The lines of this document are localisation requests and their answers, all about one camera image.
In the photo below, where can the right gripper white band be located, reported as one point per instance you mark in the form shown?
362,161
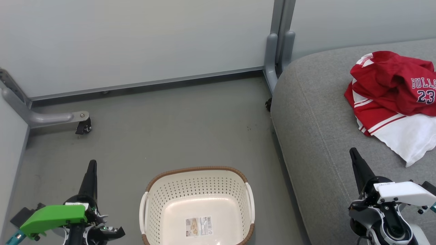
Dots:
402,194

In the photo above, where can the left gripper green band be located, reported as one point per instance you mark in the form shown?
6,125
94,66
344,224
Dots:
51,216

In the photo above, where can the red Bulls basketball jersey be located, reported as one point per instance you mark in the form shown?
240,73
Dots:
385,85

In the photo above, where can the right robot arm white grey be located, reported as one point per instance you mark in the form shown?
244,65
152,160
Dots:
420,236

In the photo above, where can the cream laundry basket brown rim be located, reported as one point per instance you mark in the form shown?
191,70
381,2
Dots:
204,200

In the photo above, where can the black caster wheel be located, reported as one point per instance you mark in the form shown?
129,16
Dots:
84,126
268,104

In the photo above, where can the grey fabric sofa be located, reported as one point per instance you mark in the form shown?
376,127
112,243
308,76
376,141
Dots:
323,136

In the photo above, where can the grey partition foot with bolt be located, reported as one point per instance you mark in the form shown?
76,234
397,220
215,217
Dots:
44,118

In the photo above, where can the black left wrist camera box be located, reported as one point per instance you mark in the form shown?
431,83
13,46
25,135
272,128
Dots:
24,214

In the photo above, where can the grey partition bottom rail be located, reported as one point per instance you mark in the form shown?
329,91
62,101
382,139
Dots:
146,84

